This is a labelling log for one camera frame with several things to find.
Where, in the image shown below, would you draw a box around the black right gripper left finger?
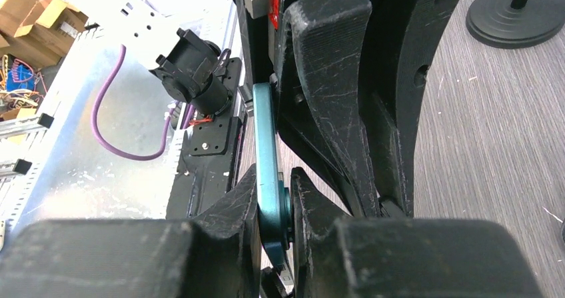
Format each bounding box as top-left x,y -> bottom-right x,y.
1,167 -> 261,297

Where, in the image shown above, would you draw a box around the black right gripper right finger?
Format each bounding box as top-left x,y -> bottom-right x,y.
290,167 -> 542,297

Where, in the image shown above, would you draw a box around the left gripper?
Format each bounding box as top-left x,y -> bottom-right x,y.
234,0 -> 380,217

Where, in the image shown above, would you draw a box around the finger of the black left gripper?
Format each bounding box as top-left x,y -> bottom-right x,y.
358,0 -> 460,217

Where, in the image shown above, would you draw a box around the dark green-edged smartphone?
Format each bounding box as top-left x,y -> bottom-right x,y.
253,83 -> 294,286

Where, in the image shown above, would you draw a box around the black phone stand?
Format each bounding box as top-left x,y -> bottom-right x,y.
466,0 -> 564,49

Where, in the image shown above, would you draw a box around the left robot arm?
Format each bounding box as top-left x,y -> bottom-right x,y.
65,0 -> 460,217

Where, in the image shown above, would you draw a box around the cardboard boxes outside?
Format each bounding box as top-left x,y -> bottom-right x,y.
1,0 -> 88,69

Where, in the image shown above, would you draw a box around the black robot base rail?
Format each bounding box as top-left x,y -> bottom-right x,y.
165,58 -> 247,219

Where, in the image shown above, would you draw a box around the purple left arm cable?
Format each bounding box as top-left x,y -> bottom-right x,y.
90,44 -> 195,161

